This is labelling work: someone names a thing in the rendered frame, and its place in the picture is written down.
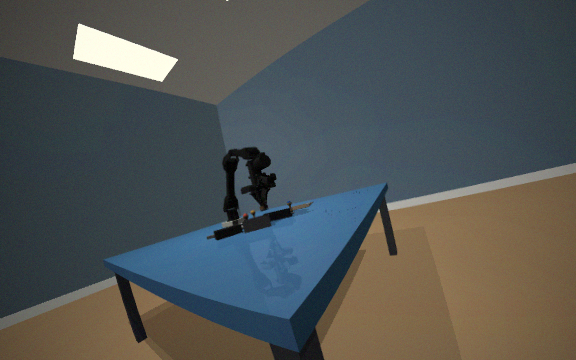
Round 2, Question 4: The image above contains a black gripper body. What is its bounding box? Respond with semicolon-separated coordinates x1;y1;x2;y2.
241;171;276;194

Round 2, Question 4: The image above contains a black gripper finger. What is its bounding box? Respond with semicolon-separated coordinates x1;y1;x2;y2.
249;190;263;206
261;188;271;205

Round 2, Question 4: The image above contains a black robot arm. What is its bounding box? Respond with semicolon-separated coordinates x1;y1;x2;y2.
223;146;276;222

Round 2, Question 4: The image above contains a brown flat board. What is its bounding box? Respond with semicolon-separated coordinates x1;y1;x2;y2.
291;202;313;210

